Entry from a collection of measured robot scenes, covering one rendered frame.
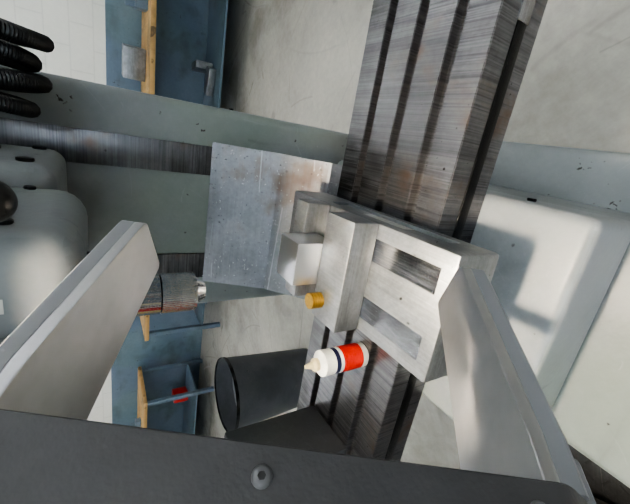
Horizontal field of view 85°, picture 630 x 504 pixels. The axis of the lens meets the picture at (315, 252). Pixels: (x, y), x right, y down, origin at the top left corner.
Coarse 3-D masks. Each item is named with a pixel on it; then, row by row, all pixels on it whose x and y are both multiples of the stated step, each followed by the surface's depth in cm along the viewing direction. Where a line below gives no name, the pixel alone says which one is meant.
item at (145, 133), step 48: (48, 96) 57; (96, 96) 60; (144, 96) 64; (48, 144) 59; (96, 144) 62; (144, 144) 66; (192, 144) 70; (240, 144) 76; (288, 144) 81; (336, 144) 88; (96, 192) 65; (144, 192) 69; (192, 192) 74; (96, 240) 68; (192, 240) 78; (240, 288) 88
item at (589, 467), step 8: (576, 456) 77; (584, 456) 76; (584, 464) 76; (592, 464) 75; (584, 472) 76; (592, 472) 75; (600, 472) 74; (592, 480) 75; (600, 480) 74; (608, 480) 72; (616, 480) 71; (592, 488) 75; (600, 488) 74; (608, 488) 72; (616, 488) 71; (624, 488) 70; (600, 496) 74; (608, 496) 72; (616, 496) 71; (624, 496) 70
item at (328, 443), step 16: (288, 416) 66; (304, 416) 67; (320, 416) 68; (240, 432) 61; (256, 432) 61; (272, 432) 62; (288, 432) 62; (304, 432) 63; (320, 432) 64; (304, 448) 60; (320, 448) 60; (336, 448) 61
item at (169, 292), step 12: (156, 276) 39; (168, 276) 40; (180, 276) 40; (192, 276) 41; (156, 288) 38; (168, 288) 39; (180, 288) 39; (192, 288) 40; (144, 300) 37; (156, 300) 38; (168, 300) 39; (180, 300) 39; (192, 300) 40; (144, 312) 38; (156, 312) 39; (168, 312) 40
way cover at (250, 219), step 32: (224, 160) 73; (256, 160) 74; (288, 160) 74; (224, 192) 76; (256, 192) 76; (288, 192) 76; (224, 224) 78; (256, 224) 78; (288, 224) 78; (224, 256) 80; (256, 256) 81
